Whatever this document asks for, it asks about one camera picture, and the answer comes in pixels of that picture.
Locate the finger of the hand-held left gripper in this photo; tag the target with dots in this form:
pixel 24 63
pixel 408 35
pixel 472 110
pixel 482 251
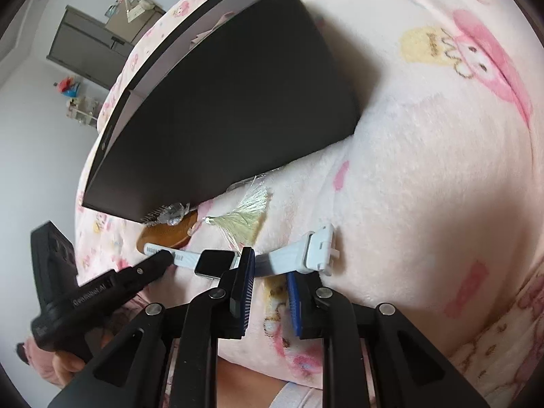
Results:
pixel 140 274

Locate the pile of papers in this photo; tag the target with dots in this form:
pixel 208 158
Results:
pixel 131 4

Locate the person's left hand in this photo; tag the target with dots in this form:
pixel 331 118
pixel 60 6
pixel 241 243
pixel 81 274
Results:
pixel 68 365

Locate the white smartwatch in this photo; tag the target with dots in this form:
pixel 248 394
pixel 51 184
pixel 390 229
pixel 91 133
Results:
pixel 289 259

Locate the grey cabinet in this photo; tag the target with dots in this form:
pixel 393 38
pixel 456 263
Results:
pixel 89 51

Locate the black storage box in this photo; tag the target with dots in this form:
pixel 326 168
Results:
pixel 221 106

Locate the wooden comb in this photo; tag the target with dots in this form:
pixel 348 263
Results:
pixel 170 233

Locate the clear plastic wrapper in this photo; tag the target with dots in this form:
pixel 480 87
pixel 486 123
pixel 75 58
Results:
pixel 176 213

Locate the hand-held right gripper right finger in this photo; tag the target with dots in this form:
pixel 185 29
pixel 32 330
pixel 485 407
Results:
pixel 294 304

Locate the clear plastic rack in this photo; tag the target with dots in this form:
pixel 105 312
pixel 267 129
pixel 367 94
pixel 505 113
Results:
pixel 83 110

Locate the pink printed blanket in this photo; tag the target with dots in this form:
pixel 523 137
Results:
pixel 425 157

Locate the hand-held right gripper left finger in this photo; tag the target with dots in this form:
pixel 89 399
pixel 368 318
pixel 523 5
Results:
pixel 244 293

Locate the pale yellow tassel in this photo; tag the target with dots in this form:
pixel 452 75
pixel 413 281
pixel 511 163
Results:
pixel 242 216

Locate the colourful toy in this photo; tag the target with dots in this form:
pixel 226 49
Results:
pixel 68 86

